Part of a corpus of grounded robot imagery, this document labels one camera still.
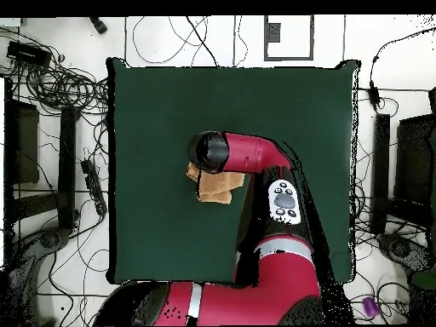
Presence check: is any tan terry towel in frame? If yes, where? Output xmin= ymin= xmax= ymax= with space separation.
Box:
xmin=186 ymin=161 xmax=245 ymax=205

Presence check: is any dark green table cloth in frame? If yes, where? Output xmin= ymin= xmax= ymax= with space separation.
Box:
xmin=105 ymin=57 xmax=362 ymax=285

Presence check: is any black power strip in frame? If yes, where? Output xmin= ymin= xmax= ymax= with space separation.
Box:
xmin=80 ymin=158 xmax=108 ymax=217

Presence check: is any black upright beam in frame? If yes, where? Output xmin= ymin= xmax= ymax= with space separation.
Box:
xmin=370 ymin=113 xmax=391 ymax=236

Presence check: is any grey tripod base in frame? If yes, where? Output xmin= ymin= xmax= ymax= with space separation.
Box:
xmin=6 ymin=226 xmax=72 ymax=326
xmin=376 ymin=232 xmax=433 ymax=273

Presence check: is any small black device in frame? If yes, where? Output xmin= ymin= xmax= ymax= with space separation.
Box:
xmin=89 ymin=16 xmax=108 ymax=34

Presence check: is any black box panel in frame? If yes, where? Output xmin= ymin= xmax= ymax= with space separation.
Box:
xmin=394 ymin=113 xmax=436 ymax=205

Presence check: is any small purple object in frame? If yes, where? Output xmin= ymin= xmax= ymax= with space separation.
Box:
xmin=362 ymin=295 xmax=381 ymax=318

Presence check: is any black adapter box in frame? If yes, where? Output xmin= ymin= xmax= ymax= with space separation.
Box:
xmin=6 ymin=40 xmax=52 ymax=67

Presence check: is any grey rectangular floor frame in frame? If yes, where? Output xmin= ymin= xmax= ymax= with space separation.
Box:
xmin=263 ymin=14 xmax=315 ymax=62

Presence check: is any black beam stand frame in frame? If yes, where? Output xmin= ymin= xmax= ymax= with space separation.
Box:
xmin=3 ymin=77 xmax=81 ymax=232

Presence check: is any thin black looped cable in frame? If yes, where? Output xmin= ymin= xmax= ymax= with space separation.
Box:
xmin=131 ymin=15 xmax=209 ymax=66

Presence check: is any black cable with inline adapter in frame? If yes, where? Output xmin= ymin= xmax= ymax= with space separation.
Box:
xmin=369 ymin=28 xmax=436 ymax=112

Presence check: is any tangled black cable bundle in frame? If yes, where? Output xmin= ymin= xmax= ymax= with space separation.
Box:
xmin=20 ymin=64 xmax=108 ymax=115

